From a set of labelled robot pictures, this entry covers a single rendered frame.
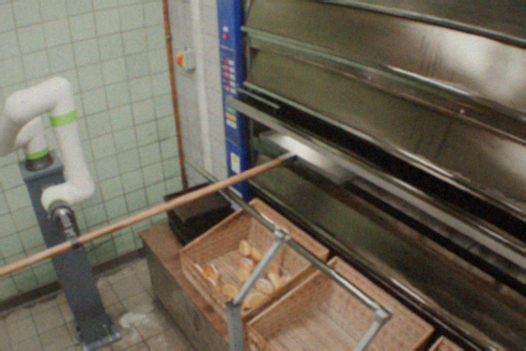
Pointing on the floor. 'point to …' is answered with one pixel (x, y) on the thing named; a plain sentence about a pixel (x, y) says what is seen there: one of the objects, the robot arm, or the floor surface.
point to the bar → (270, 263)
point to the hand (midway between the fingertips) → (74, 242)
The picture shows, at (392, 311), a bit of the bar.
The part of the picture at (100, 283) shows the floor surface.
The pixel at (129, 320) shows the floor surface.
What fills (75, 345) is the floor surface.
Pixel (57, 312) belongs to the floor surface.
